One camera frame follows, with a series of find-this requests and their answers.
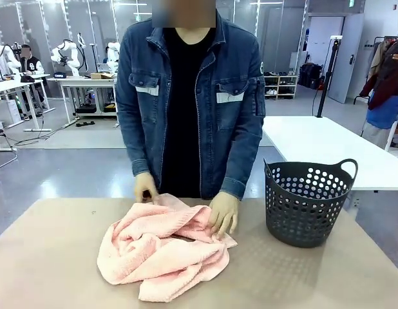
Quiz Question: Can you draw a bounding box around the person's right hand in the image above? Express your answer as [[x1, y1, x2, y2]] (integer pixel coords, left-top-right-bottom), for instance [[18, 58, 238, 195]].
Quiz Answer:
[[134, 172, 161, 205]]

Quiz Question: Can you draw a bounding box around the person's left hand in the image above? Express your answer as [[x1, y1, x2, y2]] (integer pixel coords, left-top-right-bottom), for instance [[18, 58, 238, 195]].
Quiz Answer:
[[208, 191, 239, 241]]

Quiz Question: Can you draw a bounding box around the pink terry towel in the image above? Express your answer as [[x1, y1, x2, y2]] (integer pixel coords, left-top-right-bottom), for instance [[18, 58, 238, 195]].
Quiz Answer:
[[96, 192, 238, 303]]

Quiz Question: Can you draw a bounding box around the person's right forearm denim sleeve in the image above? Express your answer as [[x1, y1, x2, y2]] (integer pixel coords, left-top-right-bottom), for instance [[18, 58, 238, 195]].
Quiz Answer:
[[120, 118, 155, 178]]

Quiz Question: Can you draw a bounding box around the person's left forearm denim sleeve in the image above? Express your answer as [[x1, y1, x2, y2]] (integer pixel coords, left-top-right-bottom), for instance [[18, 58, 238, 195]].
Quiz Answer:
[[220, 128, 266, 202]]

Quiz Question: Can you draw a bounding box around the dark grey perforated basket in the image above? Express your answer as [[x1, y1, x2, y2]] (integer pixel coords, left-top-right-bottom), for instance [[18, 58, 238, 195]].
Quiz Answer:
[[263, 158, 359, 248]]

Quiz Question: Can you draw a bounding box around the person in denim jacket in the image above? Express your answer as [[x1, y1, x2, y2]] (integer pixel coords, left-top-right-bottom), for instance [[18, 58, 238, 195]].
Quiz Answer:
[[114, 0, 267, 200]]

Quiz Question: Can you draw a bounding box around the large white table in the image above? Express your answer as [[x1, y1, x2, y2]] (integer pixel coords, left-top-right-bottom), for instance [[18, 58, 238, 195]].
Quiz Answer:
[[260, 115, 398, 193]]

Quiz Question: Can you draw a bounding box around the white lab table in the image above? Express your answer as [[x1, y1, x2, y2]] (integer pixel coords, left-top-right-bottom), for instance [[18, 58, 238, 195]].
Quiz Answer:
[[47, 75, 119, 133]]

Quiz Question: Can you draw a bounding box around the white shoe rack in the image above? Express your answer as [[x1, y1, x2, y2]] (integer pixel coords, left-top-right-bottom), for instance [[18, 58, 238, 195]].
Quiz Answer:
[[263, 71, 298, 99]]

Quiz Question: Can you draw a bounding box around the white drawer cabinet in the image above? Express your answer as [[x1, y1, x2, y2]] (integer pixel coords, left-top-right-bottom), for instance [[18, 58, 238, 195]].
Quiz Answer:
[[2, 98, 24, 125]]

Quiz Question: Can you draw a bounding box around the black tripod pole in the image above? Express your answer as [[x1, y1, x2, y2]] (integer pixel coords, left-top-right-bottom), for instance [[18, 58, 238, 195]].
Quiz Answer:
[[316, 35, 343, 118]]

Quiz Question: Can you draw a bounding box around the black suitcase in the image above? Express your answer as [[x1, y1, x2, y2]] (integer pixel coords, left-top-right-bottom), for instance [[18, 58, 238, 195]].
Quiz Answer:
[[298, 62, 324, 90]]

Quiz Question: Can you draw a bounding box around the white lab desk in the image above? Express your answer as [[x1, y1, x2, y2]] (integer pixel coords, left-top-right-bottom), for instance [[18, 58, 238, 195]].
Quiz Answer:
[[0, 77, 57, 133]]

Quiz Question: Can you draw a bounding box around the seated person in varsity jacket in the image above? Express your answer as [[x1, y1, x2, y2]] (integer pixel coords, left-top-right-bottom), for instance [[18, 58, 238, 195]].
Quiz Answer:
[[18, 44, 45, 77]]

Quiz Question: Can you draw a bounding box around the grey hanging garment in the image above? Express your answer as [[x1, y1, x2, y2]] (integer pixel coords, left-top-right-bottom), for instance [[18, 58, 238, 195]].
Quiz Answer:
[[361, 120, 395, 146]]

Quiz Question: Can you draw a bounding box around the blue hanging garment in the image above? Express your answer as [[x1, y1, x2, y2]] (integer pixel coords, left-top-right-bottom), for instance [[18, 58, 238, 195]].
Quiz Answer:
[[366, 91, 398, 129]]

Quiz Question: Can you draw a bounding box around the white open door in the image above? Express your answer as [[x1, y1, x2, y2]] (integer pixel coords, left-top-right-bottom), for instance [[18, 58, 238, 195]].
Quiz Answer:
[[327, 14, 364, 104]]

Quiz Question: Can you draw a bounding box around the dark maroon hanging jacket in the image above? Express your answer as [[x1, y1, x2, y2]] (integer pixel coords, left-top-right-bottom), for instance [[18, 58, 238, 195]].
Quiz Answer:
[[359, 38, 398, 112]]

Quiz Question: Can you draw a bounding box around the beige hanging coat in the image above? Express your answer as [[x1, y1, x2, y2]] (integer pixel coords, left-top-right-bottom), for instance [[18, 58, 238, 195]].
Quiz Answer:
[[366, 40, 390, 83]]

